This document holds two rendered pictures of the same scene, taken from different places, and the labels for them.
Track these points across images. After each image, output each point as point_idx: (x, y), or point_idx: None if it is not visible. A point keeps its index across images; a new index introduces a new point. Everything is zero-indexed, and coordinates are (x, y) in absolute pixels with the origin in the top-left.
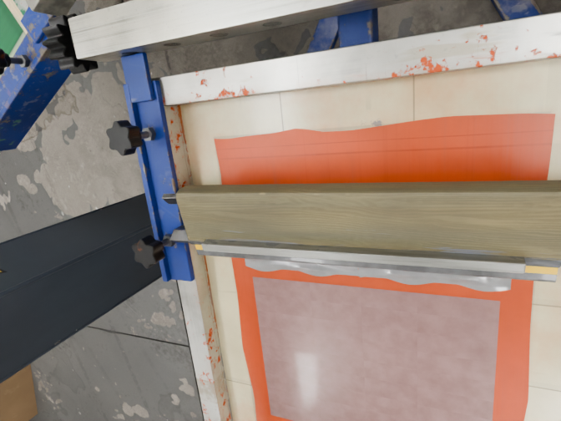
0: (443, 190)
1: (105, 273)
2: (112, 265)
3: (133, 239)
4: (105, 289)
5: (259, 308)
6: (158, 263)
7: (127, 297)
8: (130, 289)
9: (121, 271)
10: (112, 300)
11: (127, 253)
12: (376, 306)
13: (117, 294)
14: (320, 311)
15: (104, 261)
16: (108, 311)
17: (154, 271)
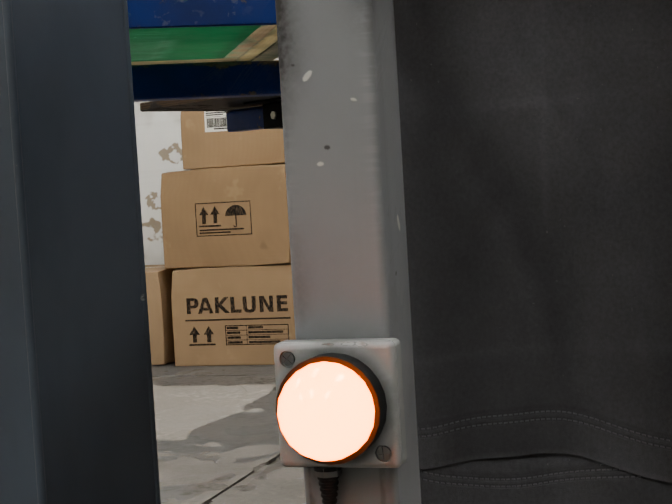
0: None
1: (83, 20)
2: (93, 41)
3: (123, 107)
4: (54, 15)
5: None
6: (55, 196)
7: (16, 76)
8: (29, 91)
9: (74, 65)
10: (26, 29)
11: (102, 87)
12: None
13: (33, 46)
14: None
15: (105, 23)
16: (11, 11)
17: (43, 180)
